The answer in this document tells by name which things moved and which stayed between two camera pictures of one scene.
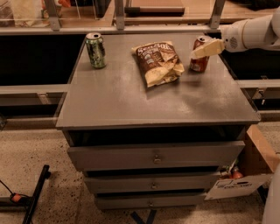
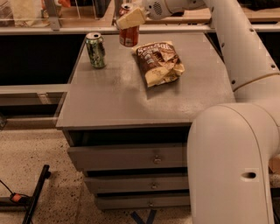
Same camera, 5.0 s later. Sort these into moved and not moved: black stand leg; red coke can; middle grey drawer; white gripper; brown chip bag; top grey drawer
Moved: white gripper; red coke can
Not moved: top grey drawer; black stand leg; middle grey drawer; brown chip bag
